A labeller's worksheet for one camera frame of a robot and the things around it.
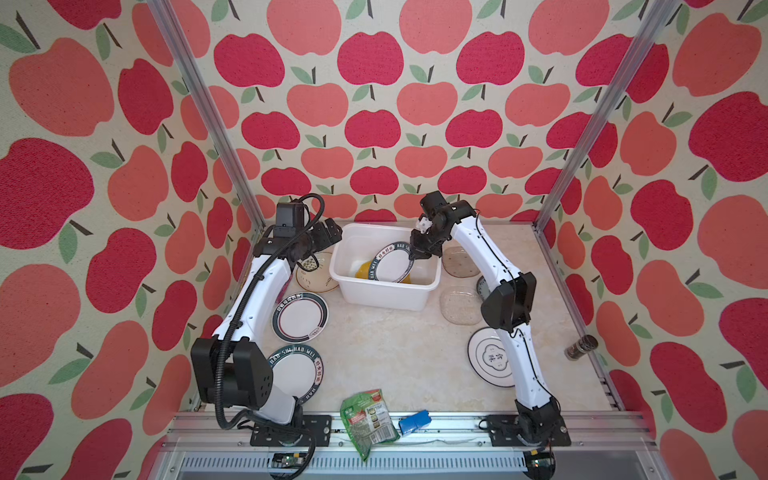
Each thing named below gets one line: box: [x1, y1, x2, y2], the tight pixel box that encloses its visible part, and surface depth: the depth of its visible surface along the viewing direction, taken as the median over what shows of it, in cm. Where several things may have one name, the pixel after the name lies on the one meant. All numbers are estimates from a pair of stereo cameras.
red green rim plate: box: [271, 292, 329, 344], surface depth 96 cm
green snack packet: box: [340, 389, 401, 461], surface depth 76 cm
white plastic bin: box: [329, 223, 442, 311], surface depth 99 cm
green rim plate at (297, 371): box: [267, 345, 324, 405], surface depth 86 cm
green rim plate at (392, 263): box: [368, 241, 415, 283], surface depth 100 cm
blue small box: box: [398, 409, 432, 435], surface depth 76 cm
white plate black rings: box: [467, 327, 515, 388], surface depth 88 cm
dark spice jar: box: [564, 334, 599, 361], surface depth 82 cm
